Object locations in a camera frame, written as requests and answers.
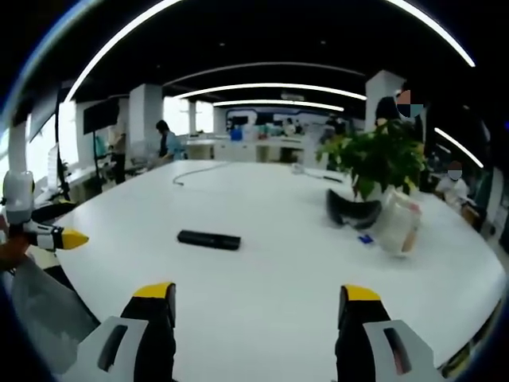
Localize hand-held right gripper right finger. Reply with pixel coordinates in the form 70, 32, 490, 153
335, 284, 445, 382

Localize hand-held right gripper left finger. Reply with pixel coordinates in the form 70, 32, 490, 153
63, 282, 177, 382

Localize black remote control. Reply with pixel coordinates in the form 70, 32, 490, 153
177, 229, 243, 251

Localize person's left hand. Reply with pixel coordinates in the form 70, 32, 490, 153
0, 236, 29, 273

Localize grey trousers leg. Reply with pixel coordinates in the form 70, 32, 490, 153
10, 256, 100, 375

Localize clear plastic bag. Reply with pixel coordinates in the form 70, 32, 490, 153
375, 187, 423, 258

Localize black headset goggles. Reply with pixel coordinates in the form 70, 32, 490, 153
324, 188, 383, 231

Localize green potted plant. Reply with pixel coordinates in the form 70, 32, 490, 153
315, 119, 429, 208

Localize white counter desk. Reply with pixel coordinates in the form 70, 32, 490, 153
185, 134, 331, 164

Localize grey cable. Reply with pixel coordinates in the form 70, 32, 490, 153
172, 161, 231, 187

